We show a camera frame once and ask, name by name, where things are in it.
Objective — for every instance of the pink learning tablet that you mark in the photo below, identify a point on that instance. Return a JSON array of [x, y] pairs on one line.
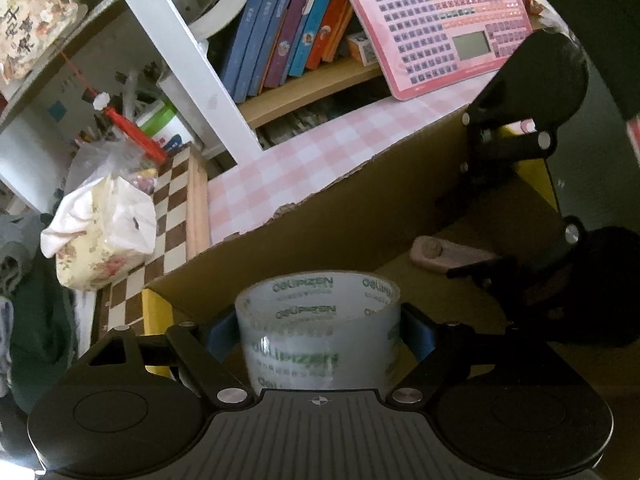
[[425, 20]]

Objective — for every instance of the clear packing tape roll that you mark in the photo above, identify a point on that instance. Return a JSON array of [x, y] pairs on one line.
[[300, 350]]

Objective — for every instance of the pink plastic toy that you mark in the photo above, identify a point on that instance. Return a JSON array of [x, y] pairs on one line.
[[450, 258]]

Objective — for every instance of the green white container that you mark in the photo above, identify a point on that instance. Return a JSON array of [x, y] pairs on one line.
[[162, 122]]

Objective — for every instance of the yellow cardboard box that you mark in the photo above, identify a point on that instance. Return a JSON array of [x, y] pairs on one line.
[[350, 220]]

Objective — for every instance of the row of books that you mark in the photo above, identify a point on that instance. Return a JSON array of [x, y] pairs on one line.
[[280, 25]]

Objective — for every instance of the pink checkered table mat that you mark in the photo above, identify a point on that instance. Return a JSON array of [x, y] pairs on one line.
[[310, 160]]

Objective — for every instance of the red tassel ornament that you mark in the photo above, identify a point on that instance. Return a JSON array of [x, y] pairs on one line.
[[131, 132]]

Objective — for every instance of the calligraphy decorated ornament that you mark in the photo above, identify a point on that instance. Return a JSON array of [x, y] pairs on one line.
[[35, 25]]

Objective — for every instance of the white shelf frame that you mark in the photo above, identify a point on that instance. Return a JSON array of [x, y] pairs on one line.
[[175, 45]]

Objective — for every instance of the dark green cloth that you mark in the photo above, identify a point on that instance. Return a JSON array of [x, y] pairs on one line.
[[45, 335]]

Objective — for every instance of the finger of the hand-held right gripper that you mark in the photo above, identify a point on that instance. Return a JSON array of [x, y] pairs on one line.
[[520, 265], [500, 145]]

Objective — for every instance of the small printed carton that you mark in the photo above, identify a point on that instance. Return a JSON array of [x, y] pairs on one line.
[[361, 49]]

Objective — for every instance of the grey cloth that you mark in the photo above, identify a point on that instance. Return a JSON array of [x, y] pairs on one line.
[[15, 255]]

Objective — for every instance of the wooden shelf board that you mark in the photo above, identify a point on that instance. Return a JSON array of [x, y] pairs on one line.
[[310, 95]]

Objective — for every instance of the floral tissue pack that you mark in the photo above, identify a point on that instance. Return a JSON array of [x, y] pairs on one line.
[[100, 240]]

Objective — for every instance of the wooden chessboard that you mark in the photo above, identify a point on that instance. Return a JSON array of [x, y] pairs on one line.
[[172, 210]]

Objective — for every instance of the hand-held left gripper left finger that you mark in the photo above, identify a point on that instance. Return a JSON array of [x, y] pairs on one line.
[[223, 336]]

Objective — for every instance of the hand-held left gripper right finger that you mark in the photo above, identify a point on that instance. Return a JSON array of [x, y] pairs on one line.
[[416, 332]]

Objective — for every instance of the clear plastic bag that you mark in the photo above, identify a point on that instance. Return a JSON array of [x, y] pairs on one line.
[[105, 155]]

